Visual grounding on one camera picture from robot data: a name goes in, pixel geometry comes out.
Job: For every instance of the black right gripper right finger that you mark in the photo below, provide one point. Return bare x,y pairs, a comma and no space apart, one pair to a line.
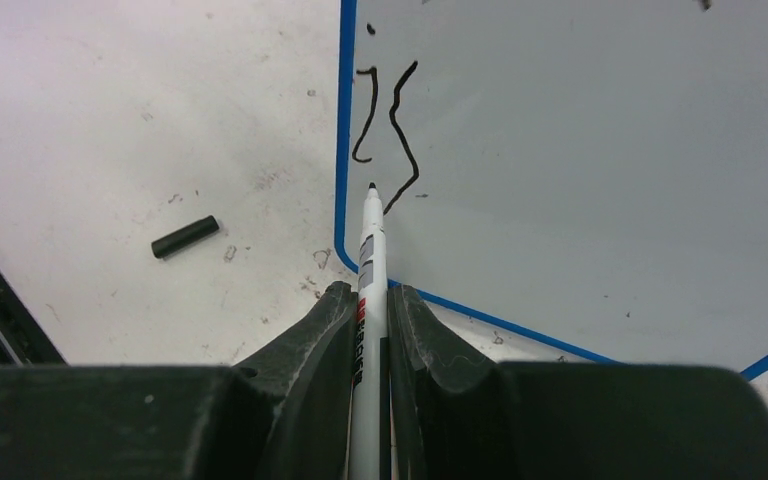
460,415

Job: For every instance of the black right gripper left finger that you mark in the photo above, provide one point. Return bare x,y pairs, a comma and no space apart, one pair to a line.
282,413

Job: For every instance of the white marker pen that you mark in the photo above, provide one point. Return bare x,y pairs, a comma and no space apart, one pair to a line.
370,447

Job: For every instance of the black marker cap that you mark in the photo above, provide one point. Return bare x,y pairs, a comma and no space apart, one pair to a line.
184,237

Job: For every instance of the blue framed whiteboard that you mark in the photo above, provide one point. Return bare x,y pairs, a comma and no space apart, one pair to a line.
589,174

